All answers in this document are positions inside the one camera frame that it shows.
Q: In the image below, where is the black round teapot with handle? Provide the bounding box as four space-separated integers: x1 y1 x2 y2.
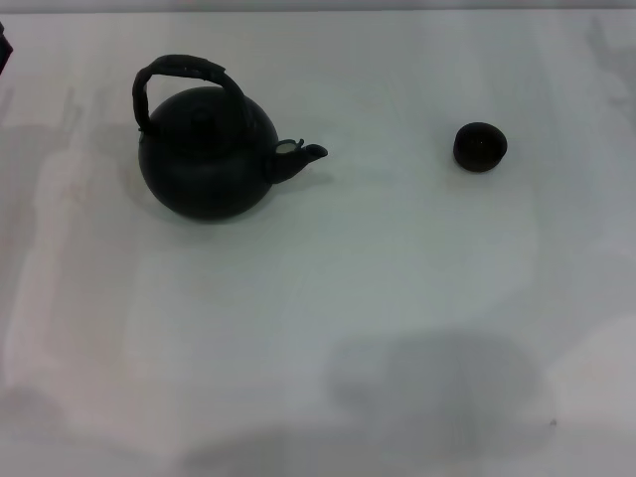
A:
131 54 330 223

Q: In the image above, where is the small dark round teacup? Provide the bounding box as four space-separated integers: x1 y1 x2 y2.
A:
452 121 509 174

